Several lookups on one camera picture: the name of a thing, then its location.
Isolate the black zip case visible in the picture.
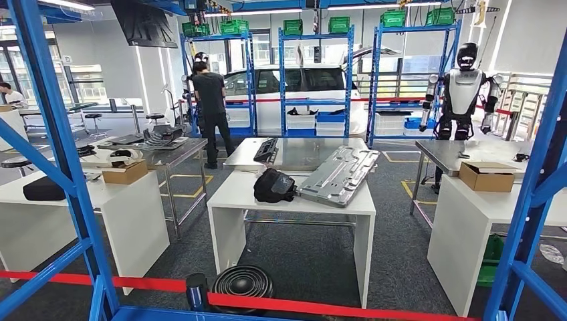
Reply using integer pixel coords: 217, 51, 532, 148
22, 176, 68, 202

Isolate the blue overhead gantry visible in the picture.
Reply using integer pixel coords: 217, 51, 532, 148
0, 0, 448, 27

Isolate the blue metal shelf rack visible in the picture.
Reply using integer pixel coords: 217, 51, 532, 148
0, 0, 567, 321
277, 25, 356, 138
366, 19, 463, 146
181, 31, 259, 138

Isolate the grey laptop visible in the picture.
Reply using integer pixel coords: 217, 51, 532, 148
96, 132, 146, 150

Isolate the black welding helmet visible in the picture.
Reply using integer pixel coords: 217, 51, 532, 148
253, 167, 298, 204

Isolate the white car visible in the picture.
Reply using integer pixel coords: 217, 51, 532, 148
221, 45, 402, 136

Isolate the white slatted rack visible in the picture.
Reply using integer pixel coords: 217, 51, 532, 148
489, 72, 554, 142

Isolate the white table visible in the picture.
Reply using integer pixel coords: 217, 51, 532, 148
0, 170, 171, 296
207, 170, 377, 310
427, 175, 567, 318

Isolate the silver metal panel part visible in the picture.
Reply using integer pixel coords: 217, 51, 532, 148
296, 145, 381, 209

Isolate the white storage bin stack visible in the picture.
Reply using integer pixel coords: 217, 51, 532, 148
228, 108, 253, 128
287, 114, 317, 130
316, 122, 346, 136
374, 112, 411, 136

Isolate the grey device stack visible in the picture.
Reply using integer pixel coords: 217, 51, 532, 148
142, 124, 189, 150

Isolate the person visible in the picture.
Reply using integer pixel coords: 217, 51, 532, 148
191, 61, 237, 170
0, 82, 27, 110

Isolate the black ribbed round base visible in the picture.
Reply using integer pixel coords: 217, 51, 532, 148
211, 265, 275, 313

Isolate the long dark desk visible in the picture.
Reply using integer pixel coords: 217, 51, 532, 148
19, 102, 100, 134

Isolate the black plastic grille part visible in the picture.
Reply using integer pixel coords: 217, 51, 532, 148
253, 137, 279, 164

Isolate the red barrier tape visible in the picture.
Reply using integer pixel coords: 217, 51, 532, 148
0, 270, 483, 321
221, 95, 515, 116

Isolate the black hanging monitor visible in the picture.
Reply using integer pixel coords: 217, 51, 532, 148
110, 0, 179, 49

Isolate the black humanoid robot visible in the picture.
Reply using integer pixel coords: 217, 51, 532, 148
181, 51, 211, 134

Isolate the blue electric hoist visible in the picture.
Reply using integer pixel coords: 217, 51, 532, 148
183, 0, 209, 25

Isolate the white headset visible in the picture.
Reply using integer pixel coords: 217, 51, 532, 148
86, 148, 145, 169

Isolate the clear plastic bag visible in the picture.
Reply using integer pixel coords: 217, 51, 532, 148
539, 243, 564, 265

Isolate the ceiling light strip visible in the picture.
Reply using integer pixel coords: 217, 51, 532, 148
203, 7, 304, 17
37, 0, 95, 11
328, 1, 443, 11

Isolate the white humanoid robot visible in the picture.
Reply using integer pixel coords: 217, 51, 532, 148
418, 42, 505, 195

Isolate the yellow hoist hook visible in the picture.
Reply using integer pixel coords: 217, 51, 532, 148
456, 0, 501, 27

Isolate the steel table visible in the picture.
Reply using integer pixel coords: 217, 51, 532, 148
86, 136, 209, 240
409, 139, 537, 229
223, 137, 381, 227

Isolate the open cardboard box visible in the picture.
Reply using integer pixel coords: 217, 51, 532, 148
102, 159, 149, 186
458, 161, 518, 193

